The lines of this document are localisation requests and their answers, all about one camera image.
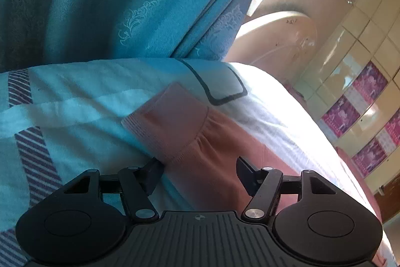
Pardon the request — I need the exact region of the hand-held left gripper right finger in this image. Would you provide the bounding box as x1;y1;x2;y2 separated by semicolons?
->
235;156;339;220

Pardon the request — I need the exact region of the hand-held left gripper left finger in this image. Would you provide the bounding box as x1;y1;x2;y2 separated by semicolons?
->
63;157;166;222

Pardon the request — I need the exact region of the pink small garment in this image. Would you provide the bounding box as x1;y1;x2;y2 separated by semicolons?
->
121;82;301;215

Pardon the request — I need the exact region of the light blue patterned blanket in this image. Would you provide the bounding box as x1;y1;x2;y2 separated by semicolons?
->
0;58;389;267

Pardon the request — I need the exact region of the pink quilt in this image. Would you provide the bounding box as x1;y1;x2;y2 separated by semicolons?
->
283;82;384;224

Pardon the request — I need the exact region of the cream curved headboard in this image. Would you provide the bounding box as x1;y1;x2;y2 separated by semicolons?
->
224;11;318;87

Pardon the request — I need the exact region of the brown wooden door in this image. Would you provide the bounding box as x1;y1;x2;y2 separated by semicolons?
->
373;169;400;224

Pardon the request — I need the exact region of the cream glossy wardrobe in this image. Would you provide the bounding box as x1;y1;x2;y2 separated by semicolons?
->
293;0;400;180

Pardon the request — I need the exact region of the pink wall poster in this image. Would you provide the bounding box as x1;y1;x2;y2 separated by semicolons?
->
384;110;400;144
352;61;389;105
352;138;392;177
322;96;361;139

